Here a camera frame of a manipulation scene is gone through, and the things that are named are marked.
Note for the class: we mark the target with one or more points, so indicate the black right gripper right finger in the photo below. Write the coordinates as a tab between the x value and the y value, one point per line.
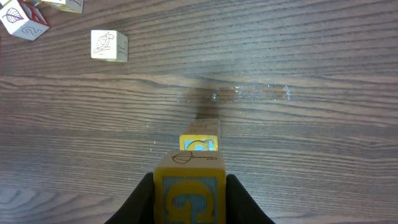
240	206

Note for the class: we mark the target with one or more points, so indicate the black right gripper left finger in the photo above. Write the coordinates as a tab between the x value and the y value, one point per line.
139	206

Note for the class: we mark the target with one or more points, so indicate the wooden block yellow acorn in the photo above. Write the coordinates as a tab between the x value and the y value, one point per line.
190	187

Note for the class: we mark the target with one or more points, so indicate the wooden block yellow top bone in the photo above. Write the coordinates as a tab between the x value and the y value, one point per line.
198	142

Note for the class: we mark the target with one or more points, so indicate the wooden block green R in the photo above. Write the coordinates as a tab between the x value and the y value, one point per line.
204	127

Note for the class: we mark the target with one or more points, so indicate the wooden block yellow letter L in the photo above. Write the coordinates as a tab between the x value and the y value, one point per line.
109	45

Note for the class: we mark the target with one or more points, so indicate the wooden block yellow letter B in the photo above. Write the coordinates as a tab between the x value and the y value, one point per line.
75	6

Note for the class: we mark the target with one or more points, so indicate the wooden block number 2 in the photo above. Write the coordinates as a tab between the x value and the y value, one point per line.
23	20

